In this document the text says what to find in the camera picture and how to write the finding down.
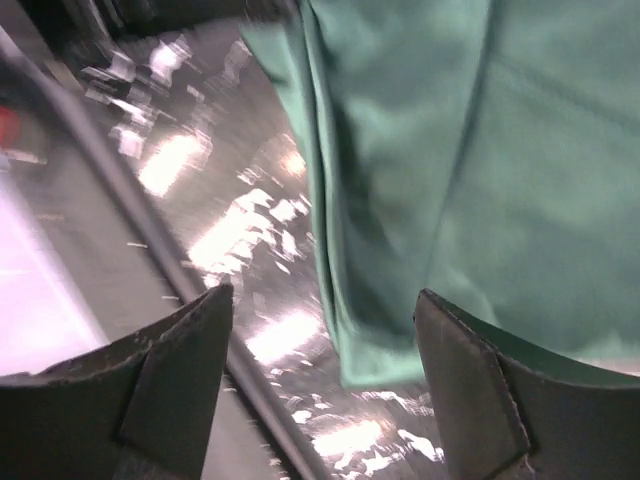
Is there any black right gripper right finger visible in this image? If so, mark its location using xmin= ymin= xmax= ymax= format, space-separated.
xmin=414 ymin=290 xmax=639 ymax=480

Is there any black marble pattern mat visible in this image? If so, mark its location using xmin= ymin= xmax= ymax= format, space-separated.
xmin=59 ymin=22 xmax=446 ymax=479

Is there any dark green cloth napkin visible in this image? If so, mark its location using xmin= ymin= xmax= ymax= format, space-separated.
xmin=243 ymin=1 xmax=639 ymax=387

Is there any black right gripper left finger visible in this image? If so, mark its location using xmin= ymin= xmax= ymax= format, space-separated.
xmin=1 ymin=285 xmax=233 ymax=479

